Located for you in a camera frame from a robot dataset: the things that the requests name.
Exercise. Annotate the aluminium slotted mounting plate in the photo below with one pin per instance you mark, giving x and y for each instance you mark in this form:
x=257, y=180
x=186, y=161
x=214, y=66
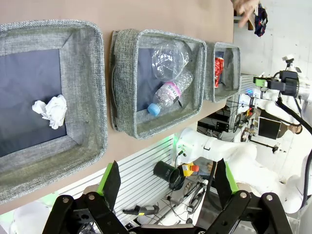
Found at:
x=136, y=158

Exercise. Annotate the black cylindrical cup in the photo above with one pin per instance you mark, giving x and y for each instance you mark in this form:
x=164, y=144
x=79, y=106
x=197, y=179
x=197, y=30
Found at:
x=165, y=171

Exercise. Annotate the yellow red emergency stop button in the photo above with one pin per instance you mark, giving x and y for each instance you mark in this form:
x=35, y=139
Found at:
x=187, y=169

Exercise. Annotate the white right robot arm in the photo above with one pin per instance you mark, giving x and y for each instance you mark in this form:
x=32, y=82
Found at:
x=226, y=151

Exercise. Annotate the crushed red drink can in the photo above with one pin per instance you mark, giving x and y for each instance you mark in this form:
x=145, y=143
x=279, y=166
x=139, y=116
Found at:
x=218, y=68

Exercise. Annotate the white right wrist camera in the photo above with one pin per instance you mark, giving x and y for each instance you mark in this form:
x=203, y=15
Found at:
x=288, y=58

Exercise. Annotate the clear plastic cup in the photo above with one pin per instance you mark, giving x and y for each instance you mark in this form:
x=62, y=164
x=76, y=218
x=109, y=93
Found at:
x=168, y=61

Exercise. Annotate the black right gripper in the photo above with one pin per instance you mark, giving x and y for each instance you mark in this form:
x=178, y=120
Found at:
x=290, y=86

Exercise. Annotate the dark tablet screen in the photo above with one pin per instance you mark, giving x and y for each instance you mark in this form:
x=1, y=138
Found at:
x=269, y=128

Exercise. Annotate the black electronics box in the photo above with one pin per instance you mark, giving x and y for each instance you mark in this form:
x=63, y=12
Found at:
x=219, y=126

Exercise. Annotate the white tissue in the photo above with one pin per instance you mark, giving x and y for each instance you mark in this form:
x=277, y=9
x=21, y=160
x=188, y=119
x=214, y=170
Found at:
x=54, y=111

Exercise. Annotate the black yellow handheld tool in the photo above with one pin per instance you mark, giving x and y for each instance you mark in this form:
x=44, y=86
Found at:
x=146, y=210

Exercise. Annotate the person's left hand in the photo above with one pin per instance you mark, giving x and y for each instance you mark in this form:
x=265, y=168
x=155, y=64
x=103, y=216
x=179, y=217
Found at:
x=246, y=7

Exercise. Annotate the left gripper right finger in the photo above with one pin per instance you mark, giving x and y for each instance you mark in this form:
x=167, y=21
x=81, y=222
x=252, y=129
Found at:
x=256, y=214

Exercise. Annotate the grey fabric basket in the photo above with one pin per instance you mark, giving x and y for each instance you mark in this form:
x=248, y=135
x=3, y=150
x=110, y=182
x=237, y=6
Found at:
x=83, y=97
x=124, y=73
x=231, y=73

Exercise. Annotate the seated person brown top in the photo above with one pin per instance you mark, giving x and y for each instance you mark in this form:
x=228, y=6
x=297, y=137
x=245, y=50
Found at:
x=296, y=128

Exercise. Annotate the dark patterned cloth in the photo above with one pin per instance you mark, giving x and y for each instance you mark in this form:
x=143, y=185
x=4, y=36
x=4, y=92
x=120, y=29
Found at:
x=261, y=22

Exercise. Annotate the clear plastic bottle blue cap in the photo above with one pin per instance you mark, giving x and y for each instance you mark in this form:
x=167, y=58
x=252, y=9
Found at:
x=168, y=95

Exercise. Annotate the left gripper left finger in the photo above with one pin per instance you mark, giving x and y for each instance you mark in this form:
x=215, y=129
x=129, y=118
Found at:
x=73, y=214

